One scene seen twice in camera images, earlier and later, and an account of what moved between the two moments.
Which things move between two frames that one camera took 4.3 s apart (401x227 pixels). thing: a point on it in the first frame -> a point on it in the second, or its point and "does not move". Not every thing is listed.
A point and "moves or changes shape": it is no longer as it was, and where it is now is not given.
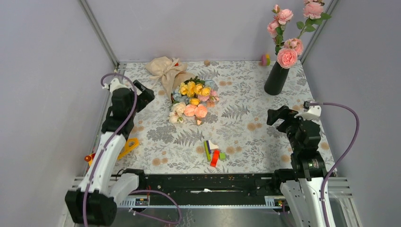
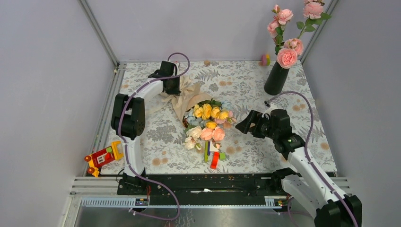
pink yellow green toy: [265, 60] does not move
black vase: [275, 80] does not move
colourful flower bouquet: [191, 96] moves or changes shape
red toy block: [215, 158] does not move
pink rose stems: [287, 49] does not move
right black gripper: [283, 112] -> [255, 117]
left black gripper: [145, 97] -> [176, 90]
